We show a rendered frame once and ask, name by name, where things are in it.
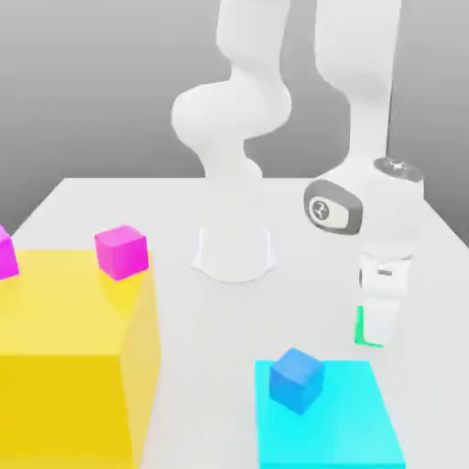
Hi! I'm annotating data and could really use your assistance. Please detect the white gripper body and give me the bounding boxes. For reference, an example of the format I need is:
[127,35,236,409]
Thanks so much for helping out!
[358,254,411,299]

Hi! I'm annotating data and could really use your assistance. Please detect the small green cube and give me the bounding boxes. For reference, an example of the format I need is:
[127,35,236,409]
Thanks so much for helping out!
[354,305,385,348]

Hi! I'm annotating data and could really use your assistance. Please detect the small blue cube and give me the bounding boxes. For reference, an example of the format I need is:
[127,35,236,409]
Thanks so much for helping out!
[268,347,326,418]

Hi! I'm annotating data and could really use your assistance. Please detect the small magenta cube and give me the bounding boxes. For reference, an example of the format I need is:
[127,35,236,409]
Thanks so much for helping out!
[93,224,150,282]
[0,224,20,282]

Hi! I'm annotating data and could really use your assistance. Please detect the large cyan box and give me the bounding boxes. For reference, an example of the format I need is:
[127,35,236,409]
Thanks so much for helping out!
[255,359,408,469]

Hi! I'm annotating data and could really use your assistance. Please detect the large yellow box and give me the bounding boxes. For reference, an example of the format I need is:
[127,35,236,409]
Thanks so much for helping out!
[0,248,163,469]

